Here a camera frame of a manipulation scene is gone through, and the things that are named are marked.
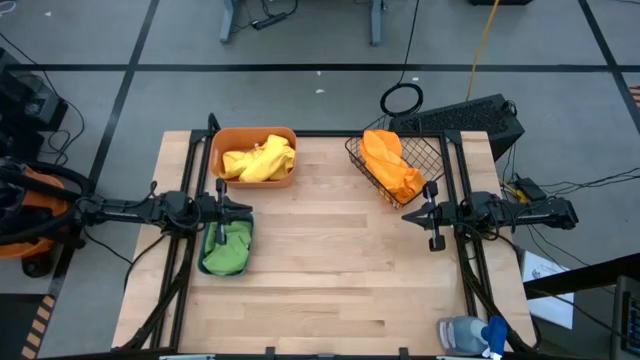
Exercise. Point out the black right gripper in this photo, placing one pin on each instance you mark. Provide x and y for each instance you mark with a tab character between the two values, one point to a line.
435	215

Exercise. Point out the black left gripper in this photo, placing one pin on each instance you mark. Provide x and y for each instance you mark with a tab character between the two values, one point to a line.
220	210

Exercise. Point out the yellow microfiber towel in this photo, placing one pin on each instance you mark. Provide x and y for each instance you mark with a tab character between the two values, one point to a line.
272	157
232	162

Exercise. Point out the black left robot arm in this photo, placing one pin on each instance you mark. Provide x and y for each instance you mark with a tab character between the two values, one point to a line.
125	212

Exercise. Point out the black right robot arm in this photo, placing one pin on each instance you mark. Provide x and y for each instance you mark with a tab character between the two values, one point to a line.
530	215

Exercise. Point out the teal plastic basket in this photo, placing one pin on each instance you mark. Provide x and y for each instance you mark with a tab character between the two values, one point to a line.
201	257

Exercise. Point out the orange plastic basket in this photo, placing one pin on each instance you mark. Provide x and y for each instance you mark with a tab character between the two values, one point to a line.
235	139

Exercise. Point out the black computer tower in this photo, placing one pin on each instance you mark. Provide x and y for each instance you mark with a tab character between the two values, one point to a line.
465	117

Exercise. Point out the black power adapter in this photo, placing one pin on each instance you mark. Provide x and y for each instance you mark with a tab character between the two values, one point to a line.
531	189

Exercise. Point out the spray bottle with blue trigger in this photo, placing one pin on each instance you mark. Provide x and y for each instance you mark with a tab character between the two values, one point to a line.
462	335

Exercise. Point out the white paper sheet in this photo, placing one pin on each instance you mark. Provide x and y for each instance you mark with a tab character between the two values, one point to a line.
550	300

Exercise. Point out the black beam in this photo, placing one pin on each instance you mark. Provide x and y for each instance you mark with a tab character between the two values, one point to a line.
590	275

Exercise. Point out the grey desk leg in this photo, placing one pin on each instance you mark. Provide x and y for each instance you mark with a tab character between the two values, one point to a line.
375	25
227	25

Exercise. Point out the black power strip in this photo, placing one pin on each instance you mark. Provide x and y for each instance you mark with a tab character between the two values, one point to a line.
270	21

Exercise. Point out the orange and black vacuum cleaner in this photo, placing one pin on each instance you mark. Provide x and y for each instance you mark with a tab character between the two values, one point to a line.
45	197

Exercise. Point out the black equipment box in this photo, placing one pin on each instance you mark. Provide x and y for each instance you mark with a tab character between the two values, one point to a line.
30	105

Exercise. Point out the grey device with blue panel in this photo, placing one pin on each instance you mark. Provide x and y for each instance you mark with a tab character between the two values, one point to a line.
627	320

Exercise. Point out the black aluminium table frame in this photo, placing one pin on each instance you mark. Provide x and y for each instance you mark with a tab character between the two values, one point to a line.
325	133

